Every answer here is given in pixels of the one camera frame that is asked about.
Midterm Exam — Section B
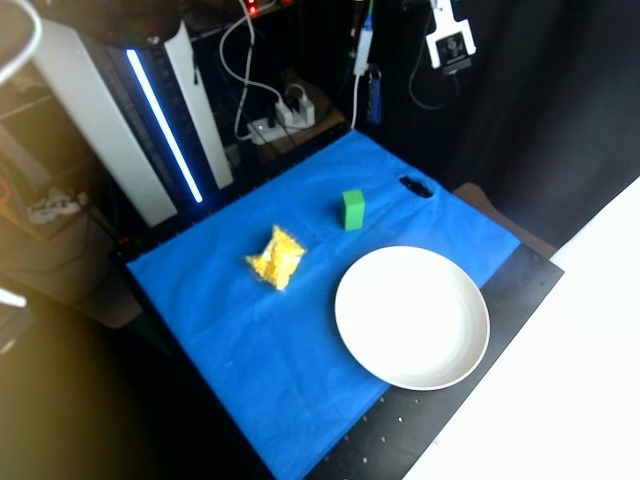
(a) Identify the thin white cable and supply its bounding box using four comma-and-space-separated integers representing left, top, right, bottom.
218, 0, 302, 142

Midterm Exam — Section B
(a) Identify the dark rounded housing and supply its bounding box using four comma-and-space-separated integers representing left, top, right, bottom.
82, 0, 184, 49

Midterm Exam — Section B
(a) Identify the white round plate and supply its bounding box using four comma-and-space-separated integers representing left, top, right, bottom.
333, 244, 492, 392

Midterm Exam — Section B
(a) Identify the black curtain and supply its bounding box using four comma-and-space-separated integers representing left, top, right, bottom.
374, 0, 640, 246

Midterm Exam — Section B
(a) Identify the white blue cable adapter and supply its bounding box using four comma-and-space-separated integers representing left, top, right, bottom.
349, 0, 377, 131

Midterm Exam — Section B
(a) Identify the green block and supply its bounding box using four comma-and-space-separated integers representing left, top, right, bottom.
342, 189, 367, 232

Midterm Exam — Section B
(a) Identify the device with red lights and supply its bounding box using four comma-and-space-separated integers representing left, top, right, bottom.
238, 0, 296, 19

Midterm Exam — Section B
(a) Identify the thick white cable loop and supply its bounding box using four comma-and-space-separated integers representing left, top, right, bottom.
0, 0, 44, 84

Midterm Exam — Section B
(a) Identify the white power strip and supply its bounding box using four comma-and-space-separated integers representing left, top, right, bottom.
247, 82, 317, 146

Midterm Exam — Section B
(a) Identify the bag of yellow beads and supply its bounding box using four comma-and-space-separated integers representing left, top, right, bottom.
244, 224, 307, 292

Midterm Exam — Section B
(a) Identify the blue non-woven bag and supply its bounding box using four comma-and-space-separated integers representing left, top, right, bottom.
125, 129, 524, 480

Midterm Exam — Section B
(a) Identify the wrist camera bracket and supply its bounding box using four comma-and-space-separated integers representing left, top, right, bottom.
424, 0, 477, 76

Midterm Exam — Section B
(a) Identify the white tower with blue light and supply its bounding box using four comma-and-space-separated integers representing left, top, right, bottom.
29, 17, 236, 229

